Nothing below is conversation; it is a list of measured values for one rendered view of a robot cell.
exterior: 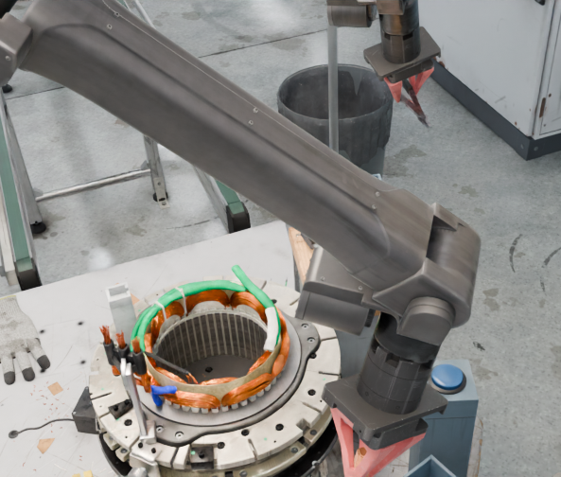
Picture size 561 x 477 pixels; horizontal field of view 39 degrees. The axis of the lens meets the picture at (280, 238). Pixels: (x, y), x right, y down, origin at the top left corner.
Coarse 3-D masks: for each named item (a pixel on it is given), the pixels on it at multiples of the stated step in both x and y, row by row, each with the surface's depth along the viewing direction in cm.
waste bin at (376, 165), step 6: (318, 66) 276; (324, 66) 276; (342, 66) 276; (348, 66) 275; (354, 66) 275; (300, 72) 274; (354, 72) 276; (360, 72) 274; (366, 72) 273; (354, 78) 277; (360, 78) 275; (354, 84) 278; (282, 102) 258; (288, 108) 255; (342, 150) 257; (378, 150) 264; (384, 150) 270; (342, 156) 258; (348, 156) 258; (378, 156) 266; (384, 156) 274; (372, 162) 265; (378, 162) 268; (366, 168) 265; (372, 168) 267; (378, 168) 271; (372, 174) 268
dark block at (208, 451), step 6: (192, 450) 92; (198, 450) 91; (204, 450) 91; (210, 450) 91; (192, 456) 91; (198, 456) 91; (204, 456) 91; (210, 456) 91; (192, 462) 90; (198, 462) 90; (204, 462) 90; (210, 462) 90; (192, 468) 91; (198, 468) 91; (204, 468) 91; (210, 468) 91
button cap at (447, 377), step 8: (440, 368) 106; (448, 368) 105; (456, 368) 105; (432, 376) 105; (440, 376) 104; (448, 376) 104; (456, 376) 104; (440, 384) 104; (448, 384) 103; (456, 384) 103
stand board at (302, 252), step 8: (296, 232) 126; (296, 248) 123; (304, 248) 123; (296, 256) 122; (304, 256) 121; (296, 264) 123; (304, 264) 120; (304, 272) 119; (304, 280) 117; (376, 312) 114
